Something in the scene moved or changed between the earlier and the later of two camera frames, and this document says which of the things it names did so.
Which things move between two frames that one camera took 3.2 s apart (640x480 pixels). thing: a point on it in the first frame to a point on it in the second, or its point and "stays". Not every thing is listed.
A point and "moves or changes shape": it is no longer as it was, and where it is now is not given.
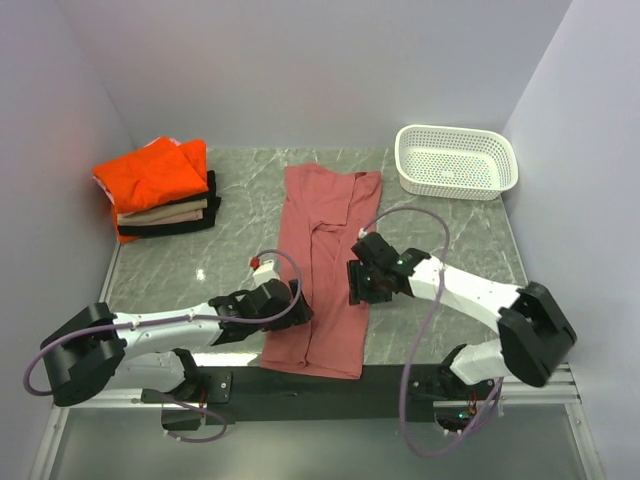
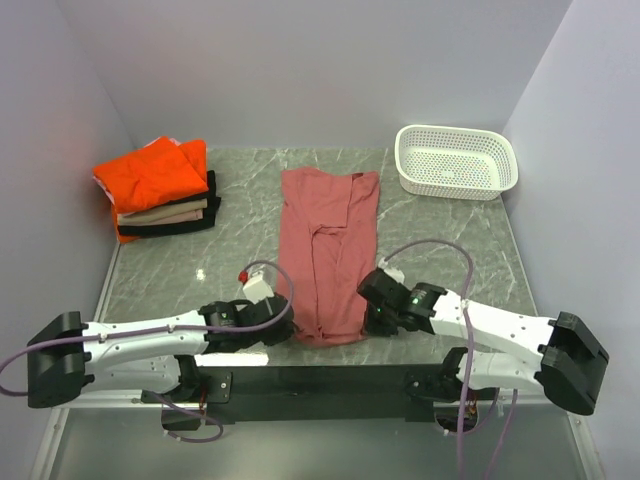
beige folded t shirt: [184, 211] stays
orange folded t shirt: [162, 170] stays
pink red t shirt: [324, 209] moves or changes shape
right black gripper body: [364, 285] to [380, 321]
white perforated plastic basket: [455, 162] stays
